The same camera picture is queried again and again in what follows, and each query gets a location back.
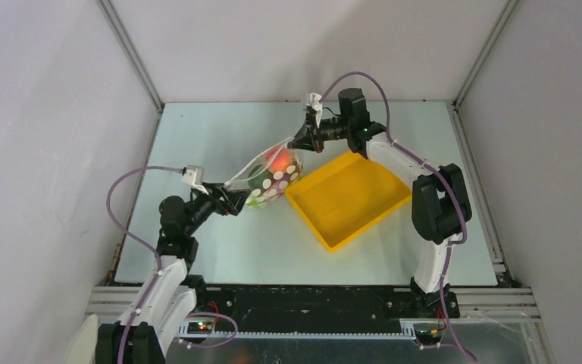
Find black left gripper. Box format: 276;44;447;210
183;182;250;236

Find pink orange peach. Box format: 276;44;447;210
264;148;295;173

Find clear zip top bag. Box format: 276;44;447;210
224;137;303;209

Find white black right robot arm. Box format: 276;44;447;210
287;88;472;317

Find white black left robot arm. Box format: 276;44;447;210
94;183;250;363

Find yellow plastic tray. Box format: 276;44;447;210
285;152;411;253

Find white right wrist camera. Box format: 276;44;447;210
303;93;323;119

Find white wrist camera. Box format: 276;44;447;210
181;165;209;195
303;93;323;119

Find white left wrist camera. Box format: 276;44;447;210
181;165;209;195

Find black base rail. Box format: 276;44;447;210
194;284;460;334

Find grey slotted cable duct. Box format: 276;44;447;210
180;321;418;340

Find aluminium frame rails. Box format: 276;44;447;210
87;286;196;315

